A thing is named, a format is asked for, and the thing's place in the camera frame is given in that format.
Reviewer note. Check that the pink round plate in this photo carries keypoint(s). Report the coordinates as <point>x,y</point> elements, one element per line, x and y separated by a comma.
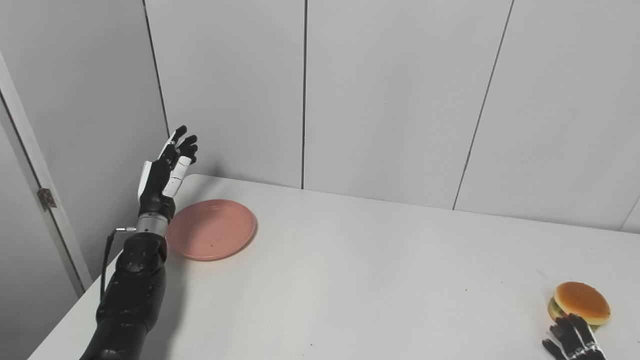
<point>212,230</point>

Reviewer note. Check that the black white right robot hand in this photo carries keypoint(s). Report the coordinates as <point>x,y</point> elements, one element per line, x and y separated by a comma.
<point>575,345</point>

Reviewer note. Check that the metal door hinge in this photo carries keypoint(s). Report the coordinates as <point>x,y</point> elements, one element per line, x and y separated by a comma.
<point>47,198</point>

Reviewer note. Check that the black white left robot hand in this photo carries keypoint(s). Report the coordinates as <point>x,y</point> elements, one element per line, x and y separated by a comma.
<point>155,192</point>

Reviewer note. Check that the toy hamburger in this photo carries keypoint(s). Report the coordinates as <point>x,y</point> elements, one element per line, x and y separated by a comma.
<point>582,300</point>

